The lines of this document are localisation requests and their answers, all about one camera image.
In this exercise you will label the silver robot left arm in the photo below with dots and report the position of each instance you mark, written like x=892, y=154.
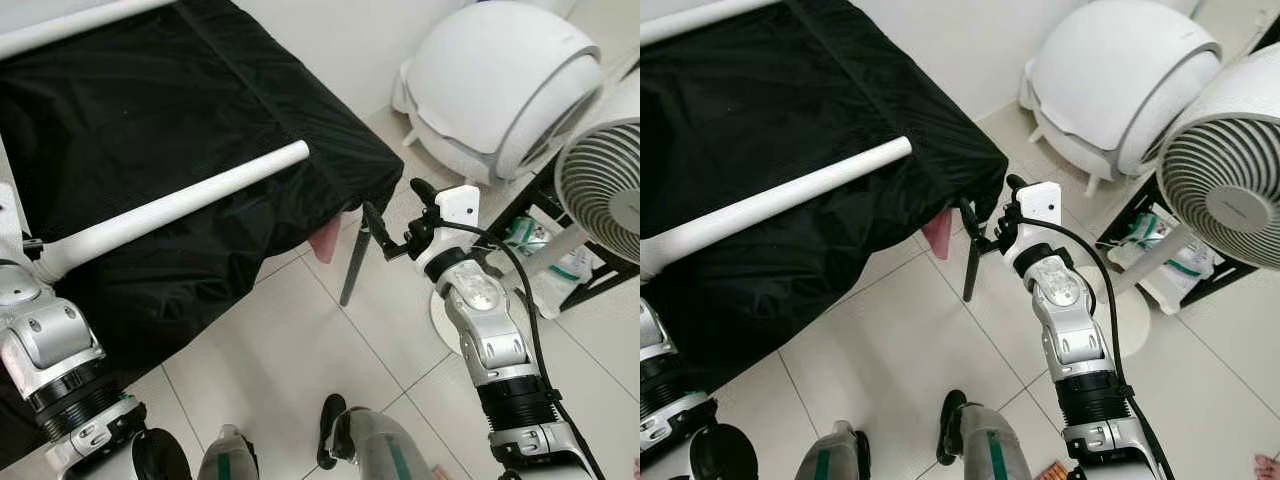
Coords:
x=670, y=400
x=55, y=350

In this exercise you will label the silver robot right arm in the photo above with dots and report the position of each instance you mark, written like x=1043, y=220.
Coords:
x=1070, y=320
x=490, y=320

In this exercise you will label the green white packet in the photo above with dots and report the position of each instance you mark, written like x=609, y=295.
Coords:
x=525, y=238
x=1142, y=236

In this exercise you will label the white plastic chair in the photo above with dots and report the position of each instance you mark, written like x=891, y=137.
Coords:
x=1110, y=80
x=490, y=80

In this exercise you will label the grey green robot right leg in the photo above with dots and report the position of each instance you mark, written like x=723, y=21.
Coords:
x=995, y=445
x=385, y=445

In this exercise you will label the black table cloth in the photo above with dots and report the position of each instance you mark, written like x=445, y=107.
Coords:
x=760, y=100
x=150, y=110

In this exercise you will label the small pink floor item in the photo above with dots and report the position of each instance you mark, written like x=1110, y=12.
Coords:
x=1268, y=466

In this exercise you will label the white pedestal fan head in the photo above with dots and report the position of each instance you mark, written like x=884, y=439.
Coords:
x=1220, y=170
x=600, y=180

